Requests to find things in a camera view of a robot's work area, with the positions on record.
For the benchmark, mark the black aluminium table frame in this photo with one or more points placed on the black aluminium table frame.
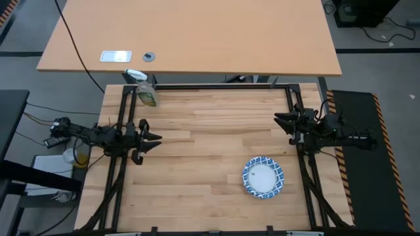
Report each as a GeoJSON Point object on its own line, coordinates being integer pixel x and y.
{"type": "Point", "coordinates": [213, 86]}

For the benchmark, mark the black mat with hazard stripes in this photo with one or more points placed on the black mat with hazard stripes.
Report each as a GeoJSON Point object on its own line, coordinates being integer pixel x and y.
{"type": "Point", "coordinates": [361, 183]}

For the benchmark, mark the blue white patterned paper bowl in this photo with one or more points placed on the blue white patterned paper bowl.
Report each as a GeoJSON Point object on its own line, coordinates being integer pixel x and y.
{"type": "Point", "coordinates": [262, 178]}

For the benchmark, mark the clear plastic wrapper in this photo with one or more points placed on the clear plastic wrapper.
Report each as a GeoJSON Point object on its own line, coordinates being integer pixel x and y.
{"type": "Point", "coordinates": [64, 196]}

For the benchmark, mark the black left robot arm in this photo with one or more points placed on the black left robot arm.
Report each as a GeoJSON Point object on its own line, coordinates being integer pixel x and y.
{"type": "Point", "coordinates": [98, 136]}

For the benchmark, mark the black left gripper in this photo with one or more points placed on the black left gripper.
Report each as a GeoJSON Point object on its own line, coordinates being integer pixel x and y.
{"type": "Point", "coordinates": [133, 137]}

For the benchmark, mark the plastic bottle with yellow liquid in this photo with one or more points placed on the plastic bottle with yellow liquid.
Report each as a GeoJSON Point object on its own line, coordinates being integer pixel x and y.
{"type": "Point", "coordinates": [77, 159]}

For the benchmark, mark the black power adapter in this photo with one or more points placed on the black power adapter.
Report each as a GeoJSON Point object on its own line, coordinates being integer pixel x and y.
{"type": "Point", "coordinates": [54, 142]}

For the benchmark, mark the clear spray bottle yellow label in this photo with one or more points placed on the clear spray bottle yellow label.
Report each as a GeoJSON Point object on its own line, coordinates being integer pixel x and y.
{"type": "Point", "coordinates": [146, 95]}

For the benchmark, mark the black side table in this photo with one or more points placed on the black side table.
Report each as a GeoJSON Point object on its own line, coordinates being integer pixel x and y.
{"type": "Point", "coordinates": [11, 111]}

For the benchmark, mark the white rectangular desk plate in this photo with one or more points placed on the white rectangular desk plate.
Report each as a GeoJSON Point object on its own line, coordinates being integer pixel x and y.
{"type": "Point", "coordinates": [115, 56]}

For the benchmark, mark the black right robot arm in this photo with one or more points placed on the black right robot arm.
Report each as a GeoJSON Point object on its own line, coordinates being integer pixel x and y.
{"type": "Point", "coordinates": [344, 134]}

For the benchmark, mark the white flat board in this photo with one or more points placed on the white flat board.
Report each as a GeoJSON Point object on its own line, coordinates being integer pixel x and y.
{"type": "Point", "coordinates": [49, 167]}

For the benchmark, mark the black computer case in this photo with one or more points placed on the black computer case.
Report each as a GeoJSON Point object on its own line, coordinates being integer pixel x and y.
{"type": "Point", "coordinates": [364, 13]}

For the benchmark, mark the tan wooden desk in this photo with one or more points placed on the tan wooden desk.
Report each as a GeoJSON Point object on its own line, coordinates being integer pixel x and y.
{"type": "Point", "coordinates": [197, 32]}

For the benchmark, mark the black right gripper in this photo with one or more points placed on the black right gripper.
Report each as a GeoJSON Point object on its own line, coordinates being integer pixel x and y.
{"type": "Point", "coordinates": [306, 126]}

